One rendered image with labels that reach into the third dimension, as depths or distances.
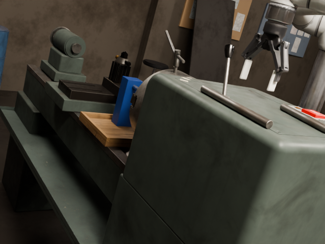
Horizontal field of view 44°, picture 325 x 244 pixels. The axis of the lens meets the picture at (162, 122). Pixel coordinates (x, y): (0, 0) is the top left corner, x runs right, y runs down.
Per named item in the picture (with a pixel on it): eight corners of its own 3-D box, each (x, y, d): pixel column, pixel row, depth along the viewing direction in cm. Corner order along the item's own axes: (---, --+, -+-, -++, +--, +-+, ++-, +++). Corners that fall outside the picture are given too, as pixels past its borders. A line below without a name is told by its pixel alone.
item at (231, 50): (234, 61, 125) (239, 46, 124) (227, 59, 124) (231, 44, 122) (226, 58, 129) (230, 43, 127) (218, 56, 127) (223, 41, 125)
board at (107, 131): (175, 148, 184) (178, 141, 183) (104, 146, 163) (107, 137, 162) (143, 124, 207) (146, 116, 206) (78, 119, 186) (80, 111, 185)
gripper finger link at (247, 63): (246, 59, 141) (245, 59, 142) (240, 78, 143) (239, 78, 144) (252, 61, 143) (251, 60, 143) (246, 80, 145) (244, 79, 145)
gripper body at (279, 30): (294, 27, 132) (284, 55, 135) (275, 22, 139) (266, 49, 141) (279, 22, 128) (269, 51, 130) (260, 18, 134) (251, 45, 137)
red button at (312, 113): (325, 121, 132) (327, 115, 131) (314, 120, 128) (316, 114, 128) (310, 115, 136) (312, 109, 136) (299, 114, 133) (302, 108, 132)
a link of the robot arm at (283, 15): (281, 7, 138) (275, 23, 139) (263, 0, 132) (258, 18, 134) (302, 11, 131) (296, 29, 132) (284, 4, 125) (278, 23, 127)
